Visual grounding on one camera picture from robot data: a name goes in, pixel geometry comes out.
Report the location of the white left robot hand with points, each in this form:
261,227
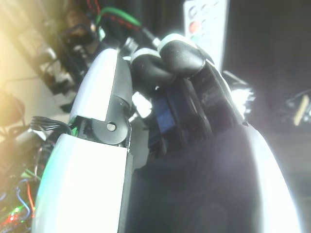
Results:
184,170

